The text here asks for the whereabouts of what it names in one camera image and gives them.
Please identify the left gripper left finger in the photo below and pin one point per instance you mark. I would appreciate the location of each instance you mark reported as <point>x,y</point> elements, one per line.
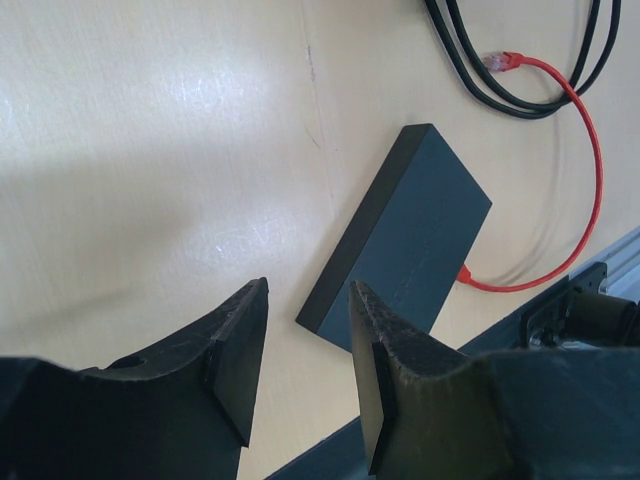
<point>181,408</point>

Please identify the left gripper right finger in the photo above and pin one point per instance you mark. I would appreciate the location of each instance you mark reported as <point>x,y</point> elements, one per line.
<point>605,383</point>

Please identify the black network switch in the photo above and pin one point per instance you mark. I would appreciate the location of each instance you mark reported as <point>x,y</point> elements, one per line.
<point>407,240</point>

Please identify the black base mat strip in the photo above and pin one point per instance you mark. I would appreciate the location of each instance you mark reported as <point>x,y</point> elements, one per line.
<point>428,411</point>

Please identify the aluminium frame rail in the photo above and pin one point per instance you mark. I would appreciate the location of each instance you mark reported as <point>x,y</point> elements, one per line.
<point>622,264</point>

